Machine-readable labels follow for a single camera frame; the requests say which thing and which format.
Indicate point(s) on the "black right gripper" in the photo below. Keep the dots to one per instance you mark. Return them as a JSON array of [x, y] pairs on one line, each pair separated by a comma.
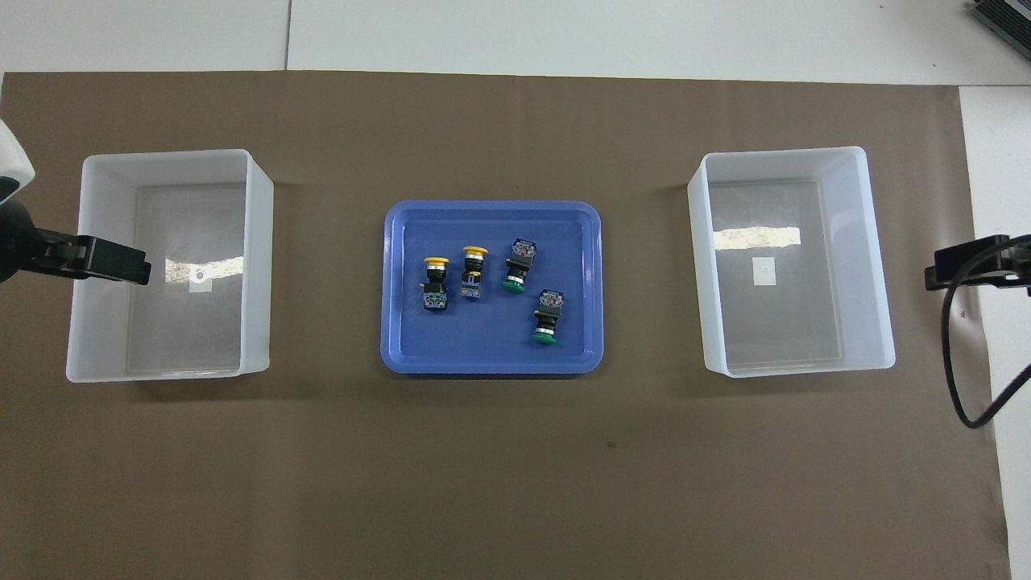
[[1021, 262]]

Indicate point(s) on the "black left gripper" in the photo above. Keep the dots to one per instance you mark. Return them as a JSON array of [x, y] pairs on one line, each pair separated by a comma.
[[16, 242]]

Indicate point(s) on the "yellow mushroom push button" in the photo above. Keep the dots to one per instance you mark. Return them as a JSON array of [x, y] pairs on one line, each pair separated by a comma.
[[435, 286], [473, 270]]

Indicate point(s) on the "green mushroom push button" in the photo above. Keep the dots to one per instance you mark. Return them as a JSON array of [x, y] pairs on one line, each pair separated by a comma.
[[517, 264], [548, 316]]

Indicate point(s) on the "white paper sticker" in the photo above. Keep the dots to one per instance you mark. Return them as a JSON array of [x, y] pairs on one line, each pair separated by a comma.
[[763, 271], [199, 280]]

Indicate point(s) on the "translucent white plastic box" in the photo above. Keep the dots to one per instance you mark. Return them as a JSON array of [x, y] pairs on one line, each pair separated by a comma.
[[789, 322], [185, 322]]

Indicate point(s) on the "dark grey ribbed device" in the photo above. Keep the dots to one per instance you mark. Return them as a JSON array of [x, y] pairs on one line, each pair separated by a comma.
[[1003, 16]]

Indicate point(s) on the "blue plastic tray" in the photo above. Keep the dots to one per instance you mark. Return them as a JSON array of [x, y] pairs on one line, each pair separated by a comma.
[[427, 338]]

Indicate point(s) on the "brown paper table mat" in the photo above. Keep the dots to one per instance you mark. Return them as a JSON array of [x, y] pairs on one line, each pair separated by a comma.
[[483, 483]]

